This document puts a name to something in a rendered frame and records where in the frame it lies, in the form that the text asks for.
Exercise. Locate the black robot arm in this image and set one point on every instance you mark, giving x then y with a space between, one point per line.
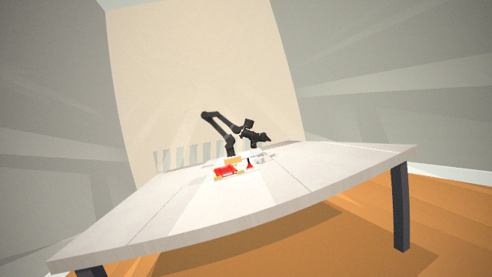
208 116

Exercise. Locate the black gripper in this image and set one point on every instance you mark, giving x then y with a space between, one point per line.
260 138

